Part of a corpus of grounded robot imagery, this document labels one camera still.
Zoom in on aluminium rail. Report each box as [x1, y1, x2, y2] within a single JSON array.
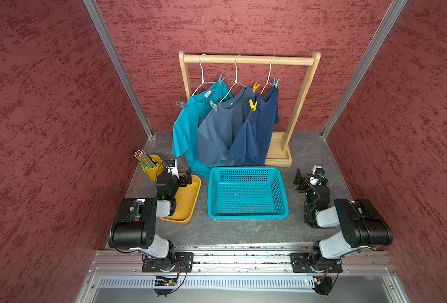
[[86, 242, 398, 292]]

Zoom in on teal clothespin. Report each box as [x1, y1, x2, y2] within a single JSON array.
[[272, 78, 280, 89]]

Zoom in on corner aluminium profile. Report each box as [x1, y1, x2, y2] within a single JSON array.
[[83, 0, 154, 140], [321, 0, 408, 141]]

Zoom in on grey-blue t-shirt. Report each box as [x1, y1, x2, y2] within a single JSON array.
[[197, 87, 257, 166]]

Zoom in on yellow pencil cup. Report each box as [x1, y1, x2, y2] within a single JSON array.
[[140, 155, 165, 181]]

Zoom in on wooden clothes rack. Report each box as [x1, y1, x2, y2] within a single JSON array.
[[178, 50, 321, 167]]

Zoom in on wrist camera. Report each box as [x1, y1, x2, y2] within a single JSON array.
[[309, 165, 328, 186], [165, 159, 179, 177]]

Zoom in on yellow clothespin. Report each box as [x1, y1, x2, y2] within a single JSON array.
[[249, 100, 257, 111], [252, 82, 260, 92]]

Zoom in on coloured pencils bunch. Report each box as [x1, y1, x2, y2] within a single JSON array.
[[134, 150, 158, 169]]

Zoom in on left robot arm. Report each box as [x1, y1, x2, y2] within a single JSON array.
[[108, 169, 193, 274]]

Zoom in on navy blue t-shirt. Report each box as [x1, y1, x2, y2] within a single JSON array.
[[230, 87, 279, 166]]

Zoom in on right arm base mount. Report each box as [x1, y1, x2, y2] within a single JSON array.
[[289, 252, 343, 275]]

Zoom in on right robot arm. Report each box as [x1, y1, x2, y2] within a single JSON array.
[[290, 165, 393, 275]]

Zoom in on teal t-shirt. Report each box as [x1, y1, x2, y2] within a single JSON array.
[[171, 82, 229, 178]]

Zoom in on yellow tray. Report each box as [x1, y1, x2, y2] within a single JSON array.
[[160, 175, 202, 224]]

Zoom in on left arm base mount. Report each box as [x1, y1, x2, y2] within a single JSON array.
[[142, 252, 194, 274]]

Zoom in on grey clothespin on grey-blue shirt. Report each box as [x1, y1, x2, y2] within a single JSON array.
[[209, 101, 218, 111]]

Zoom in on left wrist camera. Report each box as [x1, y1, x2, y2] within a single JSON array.
[[165, 159, 179, 177]]

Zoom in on grey clothespin on teal shoulder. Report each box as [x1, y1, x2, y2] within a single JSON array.
[[176, 101, 188, 109]]

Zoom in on teal plastic basket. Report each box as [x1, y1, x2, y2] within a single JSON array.
[[207, 167, 289, 220]]

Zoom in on white wire hanger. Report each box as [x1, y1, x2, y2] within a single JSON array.
[[260, 55, 276, 96], [191, 53, 215, 97], [219, 54, 246, 103]]

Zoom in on left corner aluminium profile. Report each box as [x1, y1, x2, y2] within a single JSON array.
[[83, 0, 154, 140]]

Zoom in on right corner aluminium profile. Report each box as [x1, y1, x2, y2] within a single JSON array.
[[321, 0, 408, 141]]

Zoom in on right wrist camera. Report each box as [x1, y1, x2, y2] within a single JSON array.
[[309, 165, 328, 186]]

